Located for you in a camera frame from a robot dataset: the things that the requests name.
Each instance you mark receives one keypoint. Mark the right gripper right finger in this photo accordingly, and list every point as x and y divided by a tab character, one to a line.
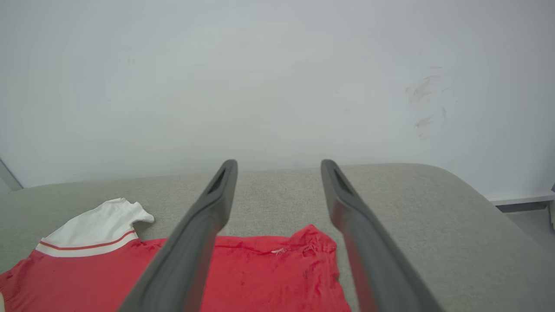
373	260

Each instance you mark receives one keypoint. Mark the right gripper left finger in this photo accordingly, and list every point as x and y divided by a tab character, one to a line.
186	260

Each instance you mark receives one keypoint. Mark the red white basketball jersey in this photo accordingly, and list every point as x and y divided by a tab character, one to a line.
260	277

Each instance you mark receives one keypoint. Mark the white grey baseboard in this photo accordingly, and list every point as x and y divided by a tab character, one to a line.
524	201

